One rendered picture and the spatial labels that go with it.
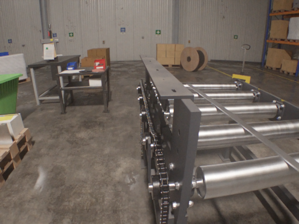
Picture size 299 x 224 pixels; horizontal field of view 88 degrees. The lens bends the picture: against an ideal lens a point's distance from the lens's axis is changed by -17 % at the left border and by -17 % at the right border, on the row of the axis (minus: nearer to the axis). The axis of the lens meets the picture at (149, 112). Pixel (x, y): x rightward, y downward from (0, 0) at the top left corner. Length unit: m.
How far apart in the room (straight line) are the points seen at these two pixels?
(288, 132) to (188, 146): 0.79
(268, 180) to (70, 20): 11.44
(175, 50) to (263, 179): 7.97
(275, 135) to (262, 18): 13.11
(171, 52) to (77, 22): 5.80
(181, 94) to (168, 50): 7.95
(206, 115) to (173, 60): 7.41
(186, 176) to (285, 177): 0.42
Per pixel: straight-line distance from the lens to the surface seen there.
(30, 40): 12.60
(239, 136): 0.95
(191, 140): 0.44
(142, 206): 1.68
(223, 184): 0.64
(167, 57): 8.44
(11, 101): 3.35
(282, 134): 1.13
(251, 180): 0.69
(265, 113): 1.39
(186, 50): 7.76
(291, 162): 0.79
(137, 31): 11.05
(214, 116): 1.18
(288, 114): 1.48
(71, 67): 3.86
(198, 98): 1.43
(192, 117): 0.41
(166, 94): 0.48
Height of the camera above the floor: 1.31
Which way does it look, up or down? 23 degrees down
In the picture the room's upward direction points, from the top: straight up
